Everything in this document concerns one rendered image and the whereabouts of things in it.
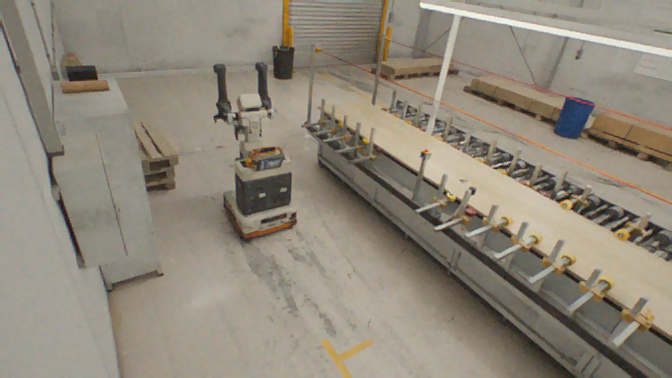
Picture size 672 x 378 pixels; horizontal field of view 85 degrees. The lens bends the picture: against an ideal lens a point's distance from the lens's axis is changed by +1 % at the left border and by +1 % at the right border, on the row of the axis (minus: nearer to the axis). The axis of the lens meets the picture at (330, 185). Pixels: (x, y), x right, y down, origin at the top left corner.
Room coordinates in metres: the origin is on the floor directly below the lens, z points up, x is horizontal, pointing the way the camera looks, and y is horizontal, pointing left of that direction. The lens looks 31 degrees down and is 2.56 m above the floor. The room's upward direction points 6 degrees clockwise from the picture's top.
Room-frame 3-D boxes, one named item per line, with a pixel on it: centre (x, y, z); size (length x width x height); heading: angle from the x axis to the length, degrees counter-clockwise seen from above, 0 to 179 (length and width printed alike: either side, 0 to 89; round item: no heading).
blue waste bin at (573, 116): (7.22, -4.69, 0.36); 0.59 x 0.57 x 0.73; 126
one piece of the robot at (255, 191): (3.25, 0.71, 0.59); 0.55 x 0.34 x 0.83; 125
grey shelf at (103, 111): (2.59, 1.87, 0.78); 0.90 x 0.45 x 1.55; 36
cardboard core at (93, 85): (2.68, 1.94, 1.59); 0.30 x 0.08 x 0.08; 126
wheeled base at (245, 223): (3.33, 0.76, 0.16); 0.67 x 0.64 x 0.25; 35
